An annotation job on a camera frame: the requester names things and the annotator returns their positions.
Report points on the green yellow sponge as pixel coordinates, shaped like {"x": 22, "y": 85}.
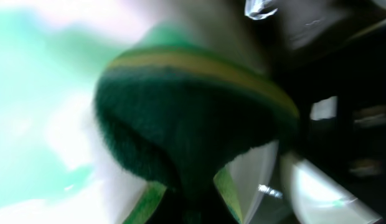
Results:
{"x": 175, "y": 117}

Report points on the white plate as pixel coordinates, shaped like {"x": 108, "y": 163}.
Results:
{"x": 53, "y": 166}

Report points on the large dark serving tray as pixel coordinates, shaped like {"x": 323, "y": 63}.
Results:
{"x": 341, "y": 97}

